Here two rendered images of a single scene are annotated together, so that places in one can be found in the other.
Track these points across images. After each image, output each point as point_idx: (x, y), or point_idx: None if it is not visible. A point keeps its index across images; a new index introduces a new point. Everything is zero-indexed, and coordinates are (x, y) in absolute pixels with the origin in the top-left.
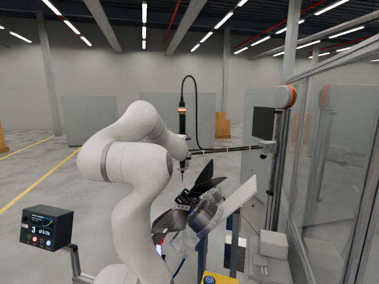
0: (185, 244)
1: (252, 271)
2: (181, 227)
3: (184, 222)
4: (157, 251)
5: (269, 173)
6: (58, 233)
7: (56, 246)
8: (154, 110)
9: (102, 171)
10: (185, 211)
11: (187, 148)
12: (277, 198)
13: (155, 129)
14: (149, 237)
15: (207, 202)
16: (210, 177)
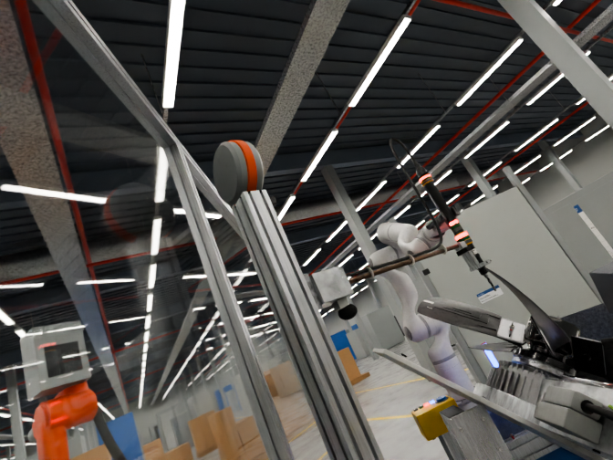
0: None
1: None
2: (475, 346)
3: (483, 348)
4: (408, 308)
5: (356, 396)
6: (601, 293)
7: (608, 308)
8: (377, 232)
9: None
10: (511, 348)
11: (402, 248)
12: None
13: (385, 239)
14: (398, 295)
15: (504, 365)
16: (555, 333)
